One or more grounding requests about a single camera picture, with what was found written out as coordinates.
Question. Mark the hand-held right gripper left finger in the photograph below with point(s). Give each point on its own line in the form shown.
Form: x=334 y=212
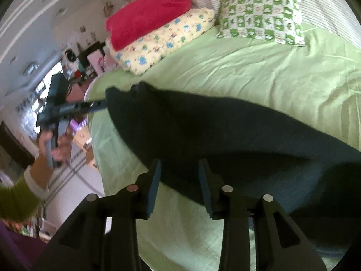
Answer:
x=153 y=186

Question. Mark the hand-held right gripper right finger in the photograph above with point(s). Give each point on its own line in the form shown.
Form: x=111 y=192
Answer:
x=205 y=189

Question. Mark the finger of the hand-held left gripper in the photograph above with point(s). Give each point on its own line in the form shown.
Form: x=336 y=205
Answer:
x=97 y=105

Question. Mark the dark pants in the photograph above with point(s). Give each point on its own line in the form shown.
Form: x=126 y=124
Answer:
x=225 y=144

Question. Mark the person's left forearm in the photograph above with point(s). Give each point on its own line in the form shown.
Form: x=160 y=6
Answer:
x=19 y=194

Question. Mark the person's left hand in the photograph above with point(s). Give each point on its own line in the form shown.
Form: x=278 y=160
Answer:
x=60 y=149

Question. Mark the pink box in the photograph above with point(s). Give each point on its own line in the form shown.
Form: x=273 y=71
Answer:
x=96 y=62

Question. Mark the wooden bedside table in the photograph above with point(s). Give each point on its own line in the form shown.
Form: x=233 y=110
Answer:
x=87 y=149

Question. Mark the yellow printed pillow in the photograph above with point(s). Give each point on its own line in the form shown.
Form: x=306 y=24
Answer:
x=160 y=39

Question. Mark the red pillow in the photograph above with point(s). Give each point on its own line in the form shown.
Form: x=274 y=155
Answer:
x=143 y=19

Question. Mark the green bed sheet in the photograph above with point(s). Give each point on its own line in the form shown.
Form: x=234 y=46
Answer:
x=239 y=70

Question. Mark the green checkered pillow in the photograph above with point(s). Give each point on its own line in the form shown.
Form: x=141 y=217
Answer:
x=261 y=15

